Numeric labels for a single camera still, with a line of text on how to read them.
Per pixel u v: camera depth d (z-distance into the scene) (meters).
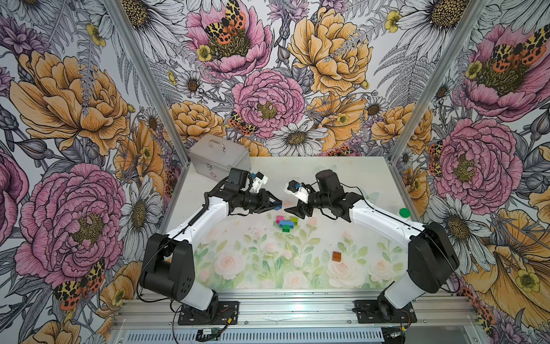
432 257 0.45
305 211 0.73
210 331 0.71
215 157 1.03
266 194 0.76
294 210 0.74
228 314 0.73
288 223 0.94
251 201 0.72
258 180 0.79
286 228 0.94
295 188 0.70
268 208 0.75
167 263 0.44
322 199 0.71
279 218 0.96
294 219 0.96
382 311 0.67
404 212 0.89
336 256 0.85
